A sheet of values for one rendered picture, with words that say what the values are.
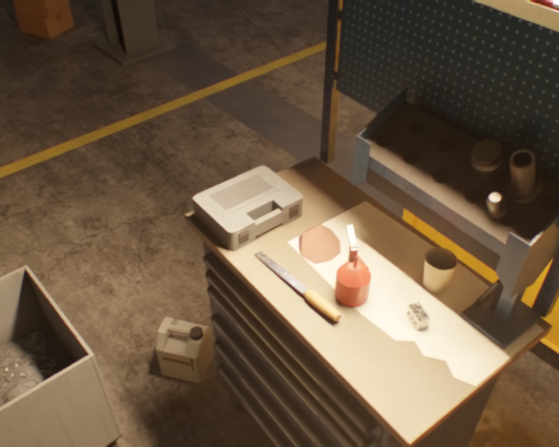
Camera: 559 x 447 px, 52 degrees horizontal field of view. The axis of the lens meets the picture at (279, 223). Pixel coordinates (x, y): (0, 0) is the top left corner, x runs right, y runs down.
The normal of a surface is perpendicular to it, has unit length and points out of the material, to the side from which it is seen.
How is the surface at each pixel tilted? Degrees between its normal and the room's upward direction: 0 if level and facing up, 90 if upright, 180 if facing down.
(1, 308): 90
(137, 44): 90
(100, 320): 0
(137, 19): 90
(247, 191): 0
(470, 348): 0
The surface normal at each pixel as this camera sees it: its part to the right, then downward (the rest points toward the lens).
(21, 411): 0.65, 0.50
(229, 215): 0.00, -0.75
